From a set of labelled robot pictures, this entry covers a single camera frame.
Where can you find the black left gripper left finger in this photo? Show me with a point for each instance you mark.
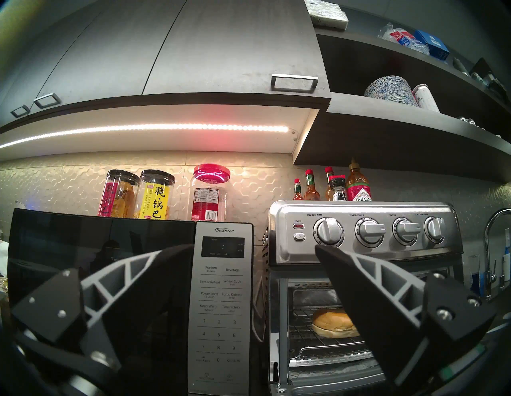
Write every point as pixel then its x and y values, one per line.
pixel 131 287

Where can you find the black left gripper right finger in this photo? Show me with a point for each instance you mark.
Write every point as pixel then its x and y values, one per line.
pixel 371 311

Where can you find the golden brown bagel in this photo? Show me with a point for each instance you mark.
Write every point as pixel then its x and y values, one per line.
pixel 331 321

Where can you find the glass toaster oven door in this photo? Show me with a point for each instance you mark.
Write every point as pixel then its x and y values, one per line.
pixel 319 385

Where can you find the foil lined oven tray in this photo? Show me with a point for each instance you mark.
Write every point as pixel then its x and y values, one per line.
pixel 331 366

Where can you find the black microwave oven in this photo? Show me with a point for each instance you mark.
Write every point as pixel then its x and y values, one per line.
pixel 80 239

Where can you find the silver oven knob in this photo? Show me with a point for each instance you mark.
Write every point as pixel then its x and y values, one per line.
pixel 369 232
pixel 328 231
pixel 434 229
pixel 406 230

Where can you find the stainless steel toaster oven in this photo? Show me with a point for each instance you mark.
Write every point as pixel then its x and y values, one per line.
pixel 303 215

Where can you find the snack jar yellow label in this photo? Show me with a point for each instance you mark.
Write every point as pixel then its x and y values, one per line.
pixel 153 199

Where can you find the snack jar red label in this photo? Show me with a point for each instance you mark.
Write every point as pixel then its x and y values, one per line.
pixel 115 197

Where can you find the dark blue dish bottle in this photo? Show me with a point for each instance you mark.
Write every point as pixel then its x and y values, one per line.
pixel 480 283

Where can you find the clear jar red lid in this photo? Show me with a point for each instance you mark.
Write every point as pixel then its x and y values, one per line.
pixel 207 199

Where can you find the large orange Tabasco bottle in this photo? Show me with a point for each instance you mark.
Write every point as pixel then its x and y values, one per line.
pixel 357 187

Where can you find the black cap salt grinder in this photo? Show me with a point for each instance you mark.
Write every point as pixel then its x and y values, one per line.
pixel 338 189

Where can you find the medium red Tabasco bottle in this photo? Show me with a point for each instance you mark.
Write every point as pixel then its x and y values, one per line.
pixel 311 193

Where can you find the chrome gooseneck faucet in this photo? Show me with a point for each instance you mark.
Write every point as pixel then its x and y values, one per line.
pixel 488 247

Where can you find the small red Tabasco bottle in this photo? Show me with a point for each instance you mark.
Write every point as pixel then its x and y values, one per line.
pixel 298 193

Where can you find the green label Tabasco bottle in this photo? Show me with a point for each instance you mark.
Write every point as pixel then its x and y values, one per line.
pixel 328 171

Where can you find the white LED light strip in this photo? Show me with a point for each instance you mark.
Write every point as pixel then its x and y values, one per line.
pixel 159 127

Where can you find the white canister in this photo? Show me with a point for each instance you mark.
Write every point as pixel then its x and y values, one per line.
pixel 425 98

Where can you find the patterned plate stack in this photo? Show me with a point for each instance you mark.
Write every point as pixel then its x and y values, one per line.
pixel 389 90

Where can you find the dark upper cabinet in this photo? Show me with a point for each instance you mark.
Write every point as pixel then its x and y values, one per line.
pixel 199 48

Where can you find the black shelf gadget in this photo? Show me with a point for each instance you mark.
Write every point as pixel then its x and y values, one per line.
pixel 489 78

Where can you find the blue cardboard box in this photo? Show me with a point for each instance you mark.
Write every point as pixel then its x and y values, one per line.
pixel 433 44

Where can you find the clear plastic snack bag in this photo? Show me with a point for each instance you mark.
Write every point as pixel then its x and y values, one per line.
pixel 401 38

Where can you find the white carton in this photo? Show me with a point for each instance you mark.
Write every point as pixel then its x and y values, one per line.
pixel 327 14

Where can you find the dark wall shelf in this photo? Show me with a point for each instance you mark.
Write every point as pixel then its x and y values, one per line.
pixel 399 135

